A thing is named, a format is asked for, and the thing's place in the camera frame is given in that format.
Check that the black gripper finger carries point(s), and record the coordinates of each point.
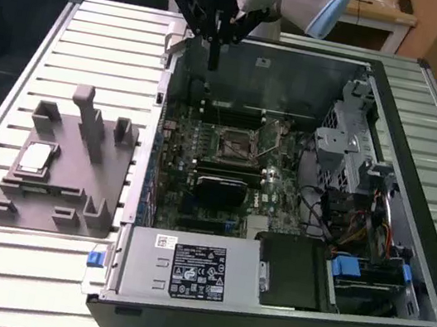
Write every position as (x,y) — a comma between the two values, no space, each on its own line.
(246,25)
(190,3)

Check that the CPU socket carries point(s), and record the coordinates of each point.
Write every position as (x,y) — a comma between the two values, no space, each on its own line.
(232,142)

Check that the white certification label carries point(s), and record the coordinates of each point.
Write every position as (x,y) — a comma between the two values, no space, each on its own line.
(264,62)

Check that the black plastic shroud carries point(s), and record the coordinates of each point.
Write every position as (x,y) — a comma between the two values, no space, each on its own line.
(288,272)

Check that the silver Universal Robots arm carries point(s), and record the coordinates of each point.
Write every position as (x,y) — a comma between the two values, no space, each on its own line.
(327,14)

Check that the black rating label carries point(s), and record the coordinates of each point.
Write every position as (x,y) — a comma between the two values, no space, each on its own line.
(196,271)

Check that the perforated metal drive cage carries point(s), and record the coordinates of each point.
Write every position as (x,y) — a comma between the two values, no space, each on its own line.
(337,143)

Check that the green motherboard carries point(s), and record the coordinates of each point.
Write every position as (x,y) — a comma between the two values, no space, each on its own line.
(281,191)

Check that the silver CPU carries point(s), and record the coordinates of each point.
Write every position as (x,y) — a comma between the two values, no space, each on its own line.
(35,158)

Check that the blue expansion slot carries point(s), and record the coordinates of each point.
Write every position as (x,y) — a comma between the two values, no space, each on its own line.
(228,228)

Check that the hard disk in blue carrier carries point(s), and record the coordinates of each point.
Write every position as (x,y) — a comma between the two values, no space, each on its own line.
(345,268)

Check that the green RAM stick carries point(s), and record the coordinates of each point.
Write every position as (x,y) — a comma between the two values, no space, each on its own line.
(36,186)

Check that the white barcode sticker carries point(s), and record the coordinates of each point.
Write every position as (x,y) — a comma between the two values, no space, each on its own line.
(165,242)

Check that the blue case latch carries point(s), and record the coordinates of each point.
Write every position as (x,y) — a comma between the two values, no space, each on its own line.
(96,260)

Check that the RAM slot white latches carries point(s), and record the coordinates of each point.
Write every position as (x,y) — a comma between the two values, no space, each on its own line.
(234,116)
(236,107)

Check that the black graphics card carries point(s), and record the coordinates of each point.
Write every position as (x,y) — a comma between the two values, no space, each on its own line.
(219,193)

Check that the silver power supply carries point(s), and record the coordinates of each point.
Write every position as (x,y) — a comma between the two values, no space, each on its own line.
(138,267)

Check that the thin metal locking lever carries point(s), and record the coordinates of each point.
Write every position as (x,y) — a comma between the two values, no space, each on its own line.
(275,146)
(220,117)

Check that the grey parts rack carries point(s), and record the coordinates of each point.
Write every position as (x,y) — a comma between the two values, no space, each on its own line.
(74,173)

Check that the black expansion slot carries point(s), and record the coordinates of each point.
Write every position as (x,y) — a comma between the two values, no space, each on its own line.
(200,224)

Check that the silver chipset heatsink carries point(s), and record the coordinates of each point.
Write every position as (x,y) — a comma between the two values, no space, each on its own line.
(258,227)

